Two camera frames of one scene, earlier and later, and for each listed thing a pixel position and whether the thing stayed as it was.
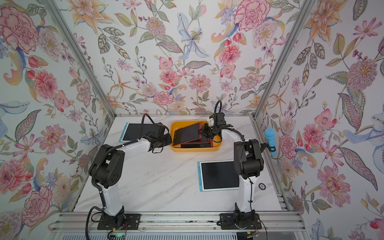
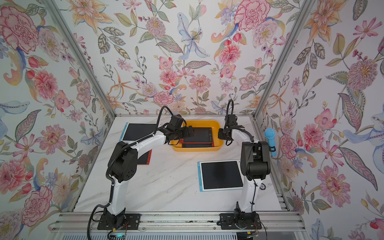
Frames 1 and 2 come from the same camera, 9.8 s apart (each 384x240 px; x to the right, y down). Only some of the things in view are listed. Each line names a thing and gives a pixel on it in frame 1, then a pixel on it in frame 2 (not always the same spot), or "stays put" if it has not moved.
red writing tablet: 187,133 to 144,159
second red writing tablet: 203,142 stays put
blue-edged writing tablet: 132,131 stays put
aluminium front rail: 77,222 stays put
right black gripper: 205,130 to 220,136
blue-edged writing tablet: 215,175 stays put
